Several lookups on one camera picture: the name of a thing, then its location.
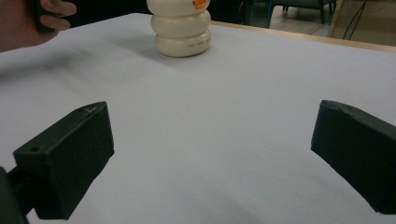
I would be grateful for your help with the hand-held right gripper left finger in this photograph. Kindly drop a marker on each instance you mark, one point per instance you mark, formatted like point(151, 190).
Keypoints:
point(68, 161)

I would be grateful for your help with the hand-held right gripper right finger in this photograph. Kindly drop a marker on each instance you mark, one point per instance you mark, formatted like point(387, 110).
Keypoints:
point(358, 152)

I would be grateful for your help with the cream ribbed cup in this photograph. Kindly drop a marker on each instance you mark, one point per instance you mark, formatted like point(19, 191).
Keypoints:
point(182, 29)

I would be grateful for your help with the light wooden table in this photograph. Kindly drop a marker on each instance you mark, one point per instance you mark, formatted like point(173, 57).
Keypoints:
point(311, 36)

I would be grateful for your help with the white table mat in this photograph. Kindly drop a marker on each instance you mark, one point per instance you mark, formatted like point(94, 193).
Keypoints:
point(199, 124)

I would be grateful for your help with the dark chair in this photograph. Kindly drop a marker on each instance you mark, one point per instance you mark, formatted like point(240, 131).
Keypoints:
point(306, 7)

